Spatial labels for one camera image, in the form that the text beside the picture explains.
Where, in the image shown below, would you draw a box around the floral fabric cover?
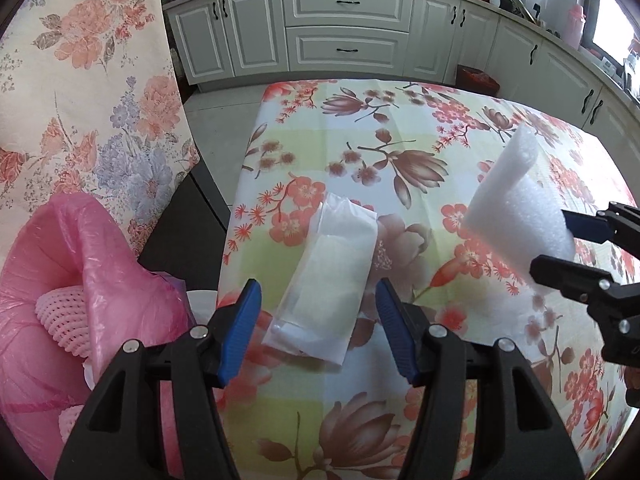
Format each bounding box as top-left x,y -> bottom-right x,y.
1,0 -> 200,252

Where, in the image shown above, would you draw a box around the floral table cloth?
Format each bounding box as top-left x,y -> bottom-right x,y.
216,79 -> 639,479

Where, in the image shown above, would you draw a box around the white foam sheet roll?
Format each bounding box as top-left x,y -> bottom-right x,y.
463,124 -> 575,296

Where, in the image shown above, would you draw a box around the pink trash bag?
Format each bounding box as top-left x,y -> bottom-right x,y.
1,193 -> 192,478

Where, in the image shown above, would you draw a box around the dark floor trash bin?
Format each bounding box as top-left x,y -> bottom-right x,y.
454,65 -> 500,96

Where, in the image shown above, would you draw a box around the pink thermos bottle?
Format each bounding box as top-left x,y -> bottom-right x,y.
562,3 -> 586,50

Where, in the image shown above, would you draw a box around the pink foam fruit net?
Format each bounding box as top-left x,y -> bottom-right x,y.
35,285 -> 91,359

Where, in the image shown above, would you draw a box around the clear plastic wrapper bag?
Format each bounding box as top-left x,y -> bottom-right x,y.
264,193 -> 378,365

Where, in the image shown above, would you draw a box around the white kitchen cabinets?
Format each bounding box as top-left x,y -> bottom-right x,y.
165,0 -> 639,145

